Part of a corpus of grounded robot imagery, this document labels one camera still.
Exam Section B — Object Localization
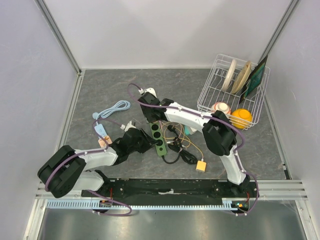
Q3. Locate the pink cube socket adapter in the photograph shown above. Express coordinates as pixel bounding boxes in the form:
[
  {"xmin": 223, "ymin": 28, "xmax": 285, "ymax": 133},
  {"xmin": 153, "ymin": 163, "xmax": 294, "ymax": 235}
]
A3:
[{"xmin": 98, "ymin": 135, "xmax": 113, "ymax": 148}]

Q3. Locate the teal triangular power strip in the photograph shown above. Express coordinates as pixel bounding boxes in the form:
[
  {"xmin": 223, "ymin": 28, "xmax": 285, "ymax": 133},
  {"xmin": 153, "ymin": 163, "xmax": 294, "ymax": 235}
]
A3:
[{"xmin": 184, "ymin": 125, "xmax": 197, "ymax": 136}]

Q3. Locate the yellow usb charger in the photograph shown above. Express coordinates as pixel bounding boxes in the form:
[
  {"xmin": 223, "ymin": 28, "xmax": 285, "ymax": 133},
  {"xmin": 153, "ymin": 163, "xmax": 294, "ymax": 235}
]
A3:
[{"xmin": 195, "ymin": 160, "xmax": 207, "ymax": 172}]

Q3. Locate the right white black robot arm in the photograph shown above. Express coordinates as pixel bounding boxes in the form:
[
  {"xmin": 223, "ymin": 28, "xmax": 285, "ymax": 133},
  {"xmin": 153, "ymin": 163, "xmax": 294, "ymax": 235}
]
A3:
[{"xmin": 138, "ymin": 90, "xmax": 250, "ymax": 197}]

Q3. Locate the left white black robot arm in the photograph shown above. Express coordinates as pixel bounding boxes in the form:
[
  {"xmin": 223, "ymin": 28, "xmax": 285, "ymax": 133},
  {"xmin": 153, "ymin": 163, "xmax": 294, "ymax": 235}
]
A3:
[{"xmin": 37, "ymin": 127, "xmax": 158, "ymax": 198}]

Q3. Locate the orange bowl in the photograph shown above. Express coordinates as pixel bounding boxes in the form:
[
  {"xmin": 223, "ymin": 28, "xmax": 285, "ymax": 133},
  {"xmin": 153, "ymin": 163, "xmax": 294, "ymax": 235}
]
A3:
[{"xmin": 230, "ymin": 108, "xmax": 253, "ymax": 129}]

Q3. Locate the white plate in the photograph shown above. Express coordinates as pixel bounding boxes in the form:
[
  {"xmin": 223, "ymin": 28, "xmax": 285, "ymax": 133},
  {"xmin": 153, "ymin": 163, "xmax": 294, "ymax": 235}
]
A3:
[{"xmin": 220, "ymin": 58, "xmax": 237, "ymax": 92}]

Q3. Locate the beige plate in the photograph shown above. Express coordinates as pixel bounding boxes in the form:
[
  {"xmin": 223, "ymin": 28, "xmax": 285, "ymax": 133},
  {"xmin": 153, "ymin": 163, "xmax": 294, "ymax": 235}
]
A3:
[{"xmin": 230, "ymin": 60, "xmax": 252, "ymax": 94}]

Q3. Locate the dark green square plate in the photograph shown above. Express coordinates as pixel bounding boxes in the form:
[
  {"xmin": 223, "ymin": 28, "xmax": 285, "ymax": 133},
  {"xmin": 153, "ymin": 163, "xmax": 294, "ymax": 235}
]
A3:
[{"xmin": 238, "ymin": 55, "xmax": 268, "ymax": 104}]

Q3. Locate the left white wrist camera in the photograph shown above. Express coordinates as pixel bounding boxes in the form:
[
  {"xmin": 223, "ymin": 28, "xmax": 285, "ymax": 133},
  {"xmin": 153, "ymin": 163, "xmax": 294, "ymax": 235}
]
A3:
[{"xmin": 120, "ymin": 120, "xmax": 136, "ymax": 132}]

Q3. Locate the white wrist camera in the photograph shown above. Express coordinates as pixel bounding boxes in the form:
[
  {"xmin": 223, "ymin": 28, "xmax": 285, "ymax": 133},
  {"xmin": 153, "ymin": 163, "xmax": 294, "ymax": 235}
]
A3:
[
  {"xmin": 120, "ymin": 120, "xmax": 136, "ymax": 132},
  {"xmin": 138, "ymin": 87, "xmax": 157, "ymax": 97}
]

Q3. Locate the yellow usb cable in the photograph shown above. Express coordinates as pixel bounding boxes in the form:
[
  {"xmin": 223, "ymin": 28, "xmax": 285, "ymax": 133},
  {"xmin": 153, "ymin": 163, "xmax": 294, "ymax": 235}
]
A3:
[{"xmin": 159, "ymin": 122, "xmax": 205, "ymax": 162}]

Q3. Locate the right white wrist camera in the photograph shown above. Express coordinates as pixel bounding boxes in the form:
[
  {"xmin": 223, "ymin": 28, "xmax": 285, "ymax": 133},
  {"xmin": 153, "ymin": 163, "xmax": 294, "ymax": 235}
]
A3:
[{"xmin": 138, "ymin": 87, "xmax": 157, "ymax": 97}]

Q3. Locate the light blue cable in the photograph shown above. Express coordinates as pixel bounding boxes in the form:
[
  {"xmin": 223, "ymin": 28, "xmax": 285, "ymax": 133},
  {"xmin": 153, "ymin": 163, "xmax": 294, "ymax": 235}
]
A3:
[{"xmin": 91, "ymin": 100, "xmax": 131, "ymax": 120}]

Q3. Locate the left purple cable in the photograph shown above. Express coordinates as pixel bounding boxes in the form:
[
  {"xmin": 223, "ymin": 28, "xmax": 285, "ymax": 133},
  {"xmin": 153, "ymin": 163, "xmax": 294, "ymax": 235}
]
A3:
[{"xmin": 44, "ymin": 117, "xmax": 133, "ymax": 216}]

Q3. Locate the purple cable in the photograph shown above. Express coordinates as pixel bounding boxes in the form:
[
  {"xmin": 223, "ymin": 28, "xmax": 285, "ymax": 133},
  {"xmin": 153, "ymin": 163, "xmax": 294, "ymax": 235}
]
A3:
[
  {"xmin": 44, "ymin": 117, "xmax": 133, "ymax": 216},
  {"xmin": 127, "ymin": 83, "xmax": 260, "ymax": 217}
]

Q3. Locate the black power cord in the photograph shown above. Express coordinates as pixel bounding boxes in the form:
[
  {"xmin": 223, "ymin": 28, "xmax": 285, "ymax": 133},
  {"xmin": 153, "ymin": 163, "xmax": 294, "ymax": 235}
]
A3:
[{"xmin": 161, "ymin": 124, "xmax": 198, "ymax": 166}]

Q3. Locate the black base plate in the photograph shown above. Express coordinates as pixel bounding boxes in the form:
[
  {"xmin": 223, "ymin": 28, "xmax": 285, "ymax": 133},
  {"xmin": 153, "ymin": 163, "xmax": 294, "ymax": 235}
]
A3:
[{"xmin": 97, "ymin": 178, "xmax": 258, "ymax": 205}]

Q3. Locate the white wire dish rack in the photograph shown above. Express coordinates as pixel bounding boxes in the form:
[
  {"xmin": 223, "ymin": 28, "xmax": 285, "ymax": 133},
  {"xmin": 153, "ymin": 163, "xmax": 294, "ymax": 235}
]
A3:
[{"xmin": 197, "ymin": 53, "xmax": 270, "ymax": 130}]

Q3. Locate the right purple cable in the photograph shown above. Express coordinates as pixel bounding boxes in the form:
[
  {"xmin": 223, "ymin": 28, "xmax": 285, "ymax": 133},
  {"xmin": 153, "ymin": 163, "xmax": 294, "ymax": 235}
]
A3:
[{"xmin": 127, "ymin": 83, "xmax": 260, "ymax": 217}]

